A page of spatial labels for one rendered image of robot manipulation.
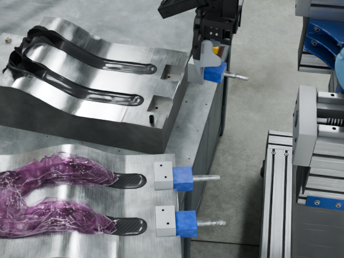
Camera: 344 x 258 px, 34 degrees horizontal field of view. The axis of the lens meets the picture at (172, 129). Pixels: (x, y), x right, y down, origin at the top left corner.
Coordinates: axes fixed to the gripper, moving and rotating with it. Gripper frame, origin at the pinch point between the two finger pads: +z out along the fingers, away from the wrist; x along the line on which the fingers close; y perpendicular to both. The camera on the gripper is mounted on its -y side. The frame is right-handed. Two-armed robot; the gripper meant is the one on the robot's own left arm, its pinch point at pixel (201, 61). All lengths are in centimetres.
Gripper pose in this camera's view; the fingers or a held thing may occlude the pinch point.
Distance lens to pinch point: 124.6
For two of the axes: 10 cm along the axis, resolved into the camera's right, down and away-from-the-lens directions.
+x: 3.5, -6.8, 6.4
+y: 9.4, 2.5, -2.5
